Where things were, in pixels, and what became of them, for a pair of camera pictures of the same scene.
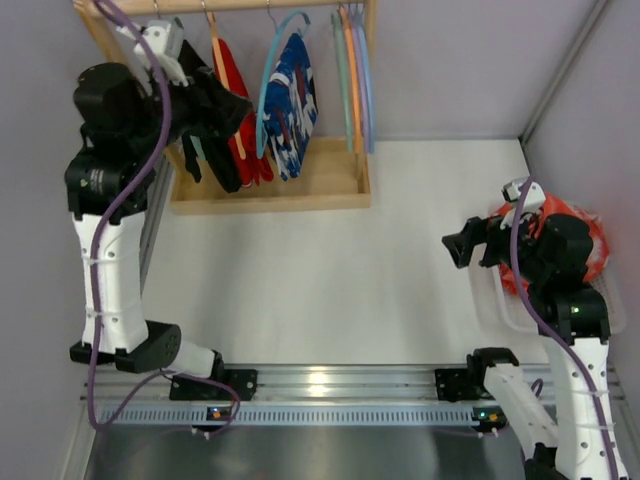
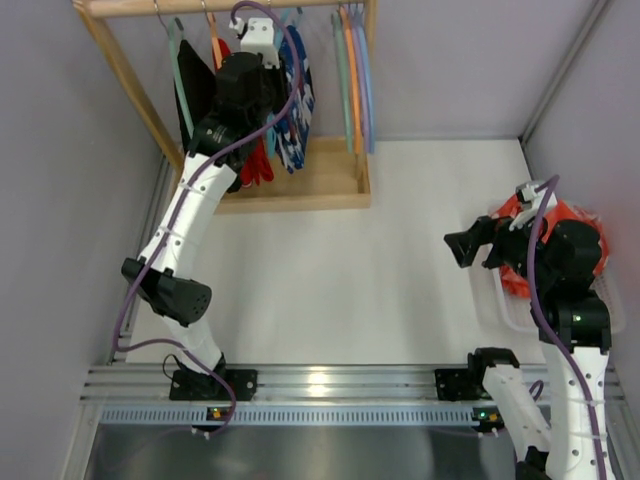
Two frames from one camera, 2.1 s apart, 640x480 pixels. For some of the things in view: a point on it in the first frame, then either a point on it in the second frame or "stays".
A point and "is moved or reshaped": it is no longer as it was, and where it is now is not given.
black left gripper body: [201, 105] → [257, 107]
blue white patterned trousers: [291, 108] stays
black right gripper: [476, 241] stays
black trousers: [206, 113] stays
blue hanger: [261, 134] is moved or reshaped
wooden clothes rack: [332, 176] stays
